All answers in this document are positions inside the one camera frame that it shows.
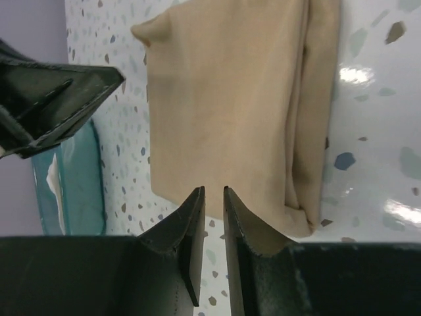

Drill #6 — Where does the beige t shirt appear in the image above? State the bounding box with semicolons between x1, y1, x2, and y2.
131;1;341;238

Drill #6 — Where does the teal plastic basket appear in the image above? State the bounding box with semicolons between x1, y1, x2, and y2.
31;121;106;236

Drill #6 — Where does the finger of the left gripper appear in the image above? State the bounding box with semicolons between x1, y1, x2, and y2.
1;41;126;159

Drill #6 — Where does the white cloth in basket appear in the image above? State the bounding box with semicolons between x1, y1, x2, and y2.
46;154;62;207

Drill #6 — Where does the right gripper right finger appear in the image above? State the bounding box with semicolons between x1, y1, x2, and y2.
224;187;420;315

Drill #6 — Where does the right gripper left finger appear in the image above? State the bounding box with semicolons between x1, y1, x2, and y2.
1;187;205;315

